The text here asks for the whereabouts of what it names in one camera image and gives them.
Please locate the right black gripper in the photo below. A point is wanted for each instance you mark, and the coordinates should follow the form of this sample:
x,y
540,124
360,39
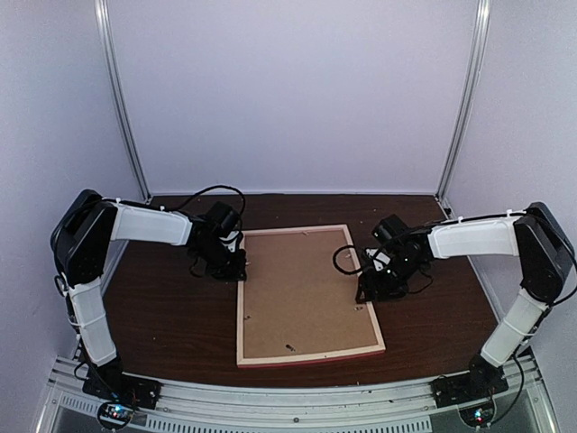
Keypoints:
x,y
373,287

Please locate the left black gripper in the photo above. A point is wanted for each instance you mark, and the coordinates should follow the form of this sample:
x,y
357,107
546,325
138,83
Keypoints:
x,y
235,272

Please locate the brown backing board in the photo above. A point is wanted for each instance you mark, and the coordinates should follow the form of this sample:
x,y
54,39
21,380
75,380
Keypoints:
x,y
306,288

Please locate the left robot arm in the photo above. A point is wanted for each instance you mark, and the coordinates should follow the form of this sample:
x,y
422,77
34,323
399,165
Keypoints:
x,y
80,244

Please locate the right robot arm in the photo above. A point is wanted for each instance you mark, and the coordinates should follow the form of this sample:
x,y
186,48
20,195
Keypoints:
x,y
532,235

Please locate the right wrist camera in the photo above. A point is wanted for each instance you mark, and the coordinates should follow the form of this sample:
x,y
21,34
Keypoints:
x,y
377,258

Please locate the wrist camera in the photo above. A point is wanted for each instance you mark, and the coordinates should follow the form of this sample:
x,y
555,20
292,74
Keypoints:
x,y
377,258
233,240

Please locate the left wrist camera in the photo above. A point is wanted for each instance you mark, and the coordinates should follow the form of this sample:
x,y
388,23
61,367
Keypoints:
x,y
233,240

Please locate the front aluminium rail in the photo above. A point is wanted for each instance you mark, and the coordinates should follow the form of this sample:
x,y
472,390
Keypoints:
x,y
407,406

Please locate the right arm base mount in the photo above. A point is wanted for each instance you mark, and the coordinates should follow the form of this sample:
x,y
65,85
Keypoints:
x,y
474,390

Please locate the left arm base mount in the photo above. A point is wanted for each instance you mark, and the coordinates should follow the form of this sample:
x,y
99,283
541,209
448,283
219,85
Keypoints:
x,y
122,394

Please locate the left aluminium corner post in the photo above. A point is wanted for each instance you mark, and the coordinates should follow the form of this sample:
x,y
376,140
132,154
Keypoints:
x,y
107,41

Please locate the aluminium corner post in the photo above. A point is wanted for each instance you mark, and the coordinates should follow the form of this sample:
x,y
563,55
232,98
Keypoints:
x,y
107,41
473,72

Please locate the right aluminium corner post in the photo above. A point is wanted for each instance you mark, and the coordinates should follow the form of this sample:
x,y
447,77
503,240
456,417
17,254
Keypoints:
x,y
473,72

